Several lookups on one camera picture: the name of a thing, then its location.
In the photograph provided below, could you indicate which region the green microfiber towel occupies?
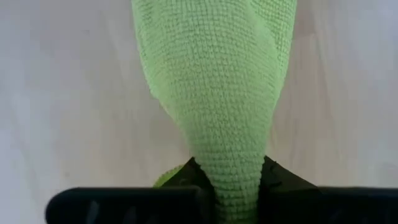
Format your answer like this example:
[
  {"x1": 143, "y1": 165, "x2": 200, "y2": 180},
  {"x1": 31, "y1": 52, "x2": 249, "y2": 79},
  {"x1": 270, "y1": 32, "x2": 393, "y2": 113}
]
[{"x1": 130, "y1": 0, "x2": 298, "y2": 224}]

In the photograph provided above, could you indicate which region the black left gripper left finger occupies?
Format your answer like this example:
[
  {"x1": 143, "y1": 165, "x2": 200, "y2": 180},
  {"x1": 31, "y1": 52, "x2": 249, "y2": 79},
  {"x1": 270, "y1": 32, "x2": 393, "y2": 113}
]
[{"x1": 160, "y1": 157, "x2": 218, "y2": 224}]

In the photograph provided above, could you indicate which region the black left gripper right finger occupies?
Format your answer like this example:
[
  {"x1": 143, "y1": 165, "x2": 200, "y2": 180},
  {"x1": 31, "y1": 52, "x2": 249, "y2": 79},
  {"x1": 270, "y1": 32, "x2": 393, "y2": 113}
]
[{"x1": 257, "y1": 155, "x2": 320, "y2": 224}]

